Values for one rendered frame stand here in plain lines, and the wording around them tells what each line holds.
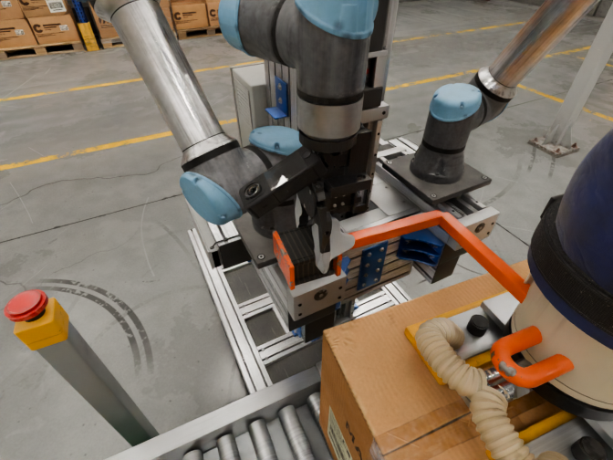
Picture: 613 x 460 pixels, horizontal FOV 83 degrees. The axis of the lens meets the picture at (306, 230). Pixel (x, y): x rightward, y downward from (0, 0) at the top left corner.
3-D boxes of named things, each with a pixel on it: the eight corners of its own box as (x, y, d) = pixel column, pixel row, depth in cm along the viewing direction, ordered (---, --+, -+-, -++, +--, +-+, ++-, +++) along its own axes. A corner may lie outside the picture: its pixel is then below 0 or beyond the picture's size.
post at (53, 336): (159, 476, 133) (12, 333, 66) (157, 458, 137) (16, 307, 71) (177, 467, 135) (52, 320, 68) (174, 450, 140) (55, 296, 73)
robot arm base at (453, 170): (399, 163, 105) (405, 133, 98) (437, 152, 110) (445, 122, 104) (433, 190, 95) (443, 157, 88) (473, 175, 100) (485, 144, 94)
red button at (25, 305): (11, 334, 66) (-2, 322, 63) (16, 307, 71) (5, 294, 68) (53, 320, 68) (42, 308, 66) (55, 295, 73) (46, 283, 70)
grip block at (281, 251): (290, 290, 52) (289, 268, 49) (274, 253, 58) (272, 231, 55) (340, 276, 55) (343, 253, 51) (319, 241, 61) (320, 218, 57)
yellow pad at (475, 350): (439, 388, 52) (448, 371, 48) (402, 332, 59) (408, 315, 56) (600, 318, 61) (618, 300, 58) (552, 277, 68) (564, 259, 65)
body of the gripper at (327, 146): (367, 215, 49) (380, 136, 41) (310, 229, 46) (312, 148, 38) (343, 186, 54) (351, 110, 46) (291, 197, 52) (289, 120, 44)
